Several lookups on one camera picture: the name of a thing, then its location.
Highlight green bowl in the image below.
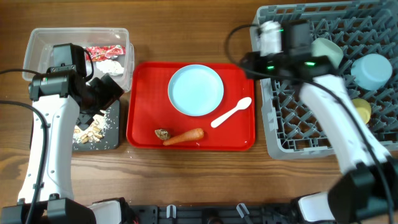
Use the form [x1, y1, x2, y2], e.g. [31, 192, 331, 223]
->
[312, 38, 343, 69]

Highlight white tissue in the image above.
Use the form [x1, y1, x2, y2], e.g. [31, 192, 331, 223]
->
[96, 60, 124, 76]

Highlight red snack wrapper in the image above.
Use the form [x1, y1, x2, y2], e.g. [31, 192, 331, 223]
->
[86, 45, 126, 62]

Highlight light blue bowl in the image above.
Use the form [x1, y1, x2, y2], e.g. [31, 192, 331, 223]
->
[351, 54, 392, 90]

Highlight yellow cup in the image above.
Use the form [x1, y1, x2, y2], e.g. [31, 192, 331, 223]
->
[352, 98, 372, 124]

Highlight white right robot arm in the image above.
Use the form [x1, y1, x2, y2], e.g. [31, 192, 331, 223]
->
[241, 20, 397, 223]

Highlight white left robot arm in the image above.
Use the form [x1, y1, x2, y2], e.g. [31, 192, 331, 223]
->
[1, 70, 129, 223]

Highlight black waste tray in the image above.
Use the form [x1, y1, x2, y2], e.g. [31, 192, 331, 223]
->
[72, 100, 121, 152]

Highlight clear plastic waste bin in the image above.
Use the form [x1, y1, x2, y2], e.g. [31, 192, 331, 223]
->
[23, 27, 134, 92]

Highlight grey dishwasher rack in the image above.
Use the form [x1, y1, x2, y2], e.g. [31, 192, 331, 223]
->
[253, 1, 397, 159]

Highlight rice and food scraps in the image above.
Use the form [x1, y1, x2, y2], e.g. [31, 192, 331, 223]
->
[73, 111, 109, 144]

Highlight red serving tray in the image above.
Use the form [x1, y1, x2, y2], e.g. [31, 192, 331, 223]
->
[126, 62, 256, 151]

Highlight white plastic spoon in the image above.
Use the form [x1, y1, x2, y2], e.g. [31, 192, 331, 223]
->
[210, 97, 252, 128]

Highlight brown food scrap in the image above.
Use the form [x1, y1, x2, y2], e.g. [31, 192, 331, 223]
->
[154, 129, 171, 141]

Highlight light blue plate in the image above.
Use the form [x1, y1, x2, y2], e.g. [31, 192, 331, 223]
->
[167, 64, 224, 116]

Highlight orange carrot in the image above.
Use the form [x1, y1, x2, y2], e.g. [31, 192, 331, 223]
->
[163, 128, 205, 146]

